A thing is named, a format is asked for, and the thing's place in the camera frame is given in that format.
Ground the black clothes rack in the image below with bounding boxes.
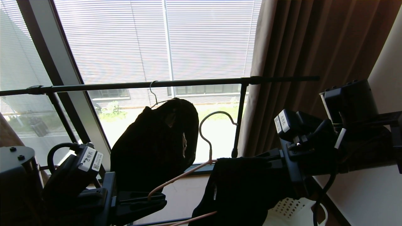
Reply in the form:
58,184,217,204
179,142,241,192
0,75,320,226

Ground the black garment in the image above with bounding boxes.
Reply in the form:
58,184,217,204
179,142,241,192
110,97,200,193

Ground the heap of clothes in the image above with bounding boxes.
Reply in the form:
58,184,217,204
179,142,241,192
188,156,294,226

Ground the white laundry basket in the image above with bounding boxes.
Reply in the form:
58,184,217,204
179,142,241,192
263,197,329,226

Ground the black cable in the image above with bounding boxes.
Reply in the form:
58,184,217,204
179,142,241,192
312,169,338,226

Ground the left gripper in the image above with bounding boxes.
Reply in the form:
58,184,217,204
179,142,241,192
79,171,119,226

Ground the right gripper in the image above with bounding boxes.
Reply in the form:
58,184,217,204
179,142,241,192
255,139,339,199

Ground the window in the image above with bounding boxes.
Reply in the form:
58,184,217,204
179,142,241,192
0,0,263,182

